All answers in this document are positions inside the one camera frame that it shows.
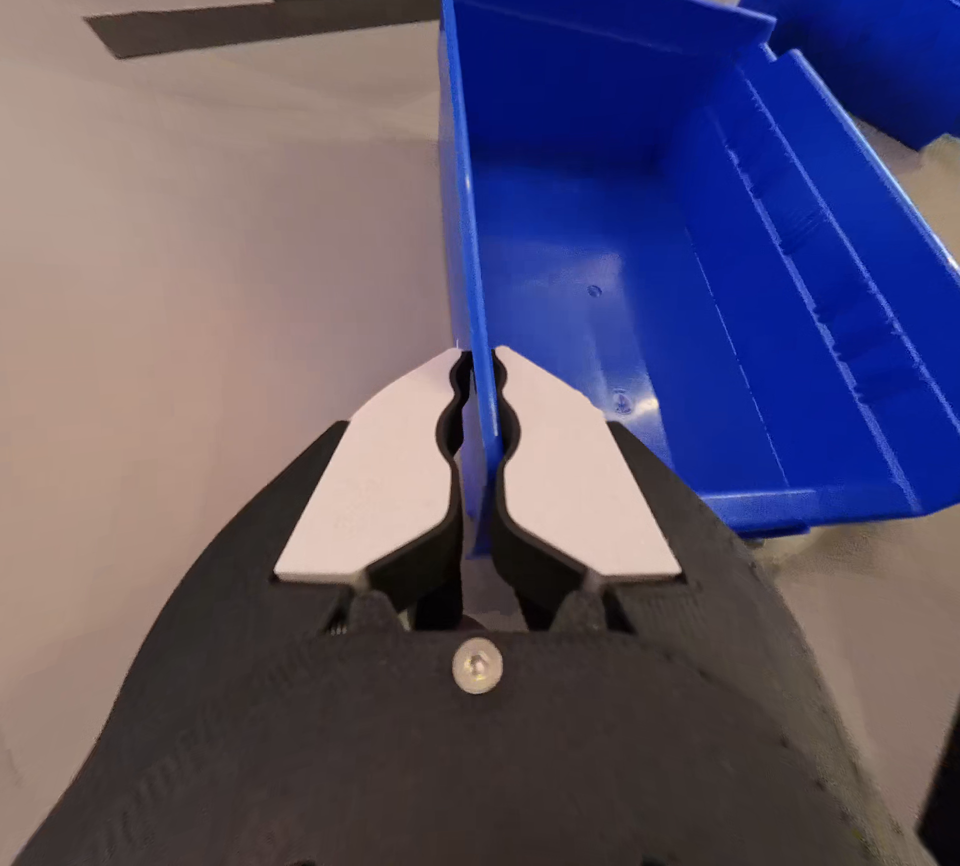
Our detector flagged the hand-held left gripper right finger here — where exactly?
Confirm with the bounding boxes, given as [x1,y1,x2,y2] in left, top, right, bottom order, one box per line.
[489,346,684,631]

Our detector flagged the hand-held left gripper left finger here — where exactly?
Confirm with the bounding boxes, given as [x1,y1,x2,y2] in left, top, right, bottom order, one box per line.
[273,347,474,631]

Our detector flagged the blue plastic bin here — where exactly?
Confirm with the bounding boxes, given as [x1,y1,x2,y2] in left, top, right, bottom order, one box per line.
[437,0,960,559]
[738,0,960,150]

